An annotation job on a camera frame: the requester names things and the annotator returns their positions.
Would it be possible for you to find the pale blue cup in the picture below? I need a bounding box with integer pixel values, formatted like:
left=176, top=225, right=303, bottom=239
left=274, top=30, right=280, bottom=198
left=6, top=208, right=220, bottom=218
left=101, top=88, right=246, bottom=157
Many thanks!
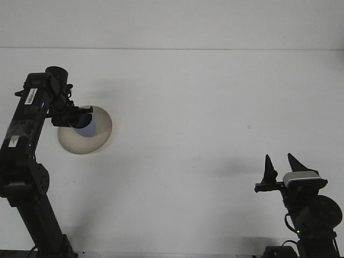
left=70, top=112, right=97, bottom=138

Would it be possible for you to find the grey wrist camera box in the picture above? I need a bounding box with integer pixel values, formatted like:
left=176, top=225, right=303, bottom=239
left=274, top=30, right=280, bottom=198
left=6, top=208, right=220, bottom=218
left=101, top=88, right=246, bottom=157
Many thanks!
left=282, top=170, right=328, bottom=189

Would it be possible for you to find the pale cream round plate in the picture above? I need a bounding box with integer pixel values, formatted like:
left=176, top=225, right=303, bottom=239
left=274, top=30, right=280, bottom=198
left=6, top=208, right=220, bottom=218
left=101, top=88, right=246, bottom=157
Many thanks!
left=57, top=105, right=113, bottom=155

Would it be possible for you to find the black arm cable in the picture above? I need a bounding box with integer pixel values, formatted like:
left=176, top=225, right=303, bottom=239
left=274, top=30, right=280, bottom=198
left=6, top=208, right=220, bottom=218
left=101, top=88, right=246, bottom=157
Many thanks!
left=280, top=212, right=301, bottom=247

